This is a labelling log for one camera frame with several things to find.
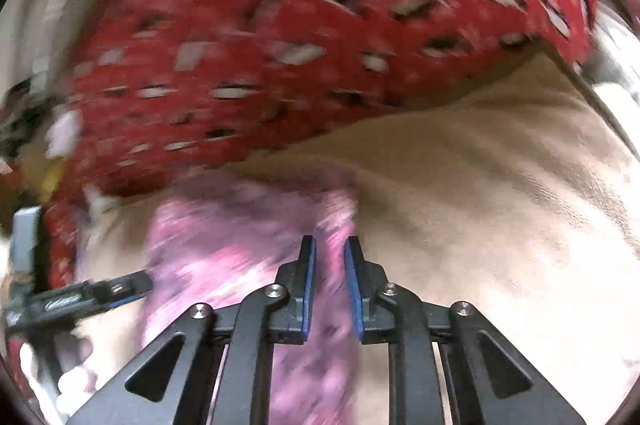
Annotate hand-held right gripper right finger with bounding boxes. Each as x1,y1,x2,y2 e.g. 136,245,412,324
343,235,587,425

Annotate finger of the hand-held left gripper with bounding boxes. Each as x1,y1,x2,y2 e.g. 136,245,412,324
11,205,44,288
82,270,155,312

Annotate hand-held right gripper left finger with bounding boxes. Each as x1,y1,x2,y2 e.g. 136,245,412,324
65,235,318,425

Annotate purple floral garment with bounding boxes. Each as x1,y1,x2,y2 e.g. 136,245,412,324
142,170,392,425

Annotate yellow bag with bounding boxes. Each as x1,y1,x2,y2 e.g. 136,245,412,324
36,160,67,202

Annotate white plastic bag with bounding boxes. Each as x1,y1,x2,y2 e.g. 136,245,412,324
46,109,84,157

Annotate beige fleece blanket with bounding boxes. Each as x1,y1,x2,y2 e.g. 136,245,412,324
75,50,640,425

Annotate red patterned quilt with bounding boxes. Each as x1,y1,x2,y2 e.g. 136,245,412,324
44,0,601,291

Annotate white quilted mattress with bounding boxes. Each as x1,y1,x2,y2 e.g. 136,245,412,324
592,0,640,143

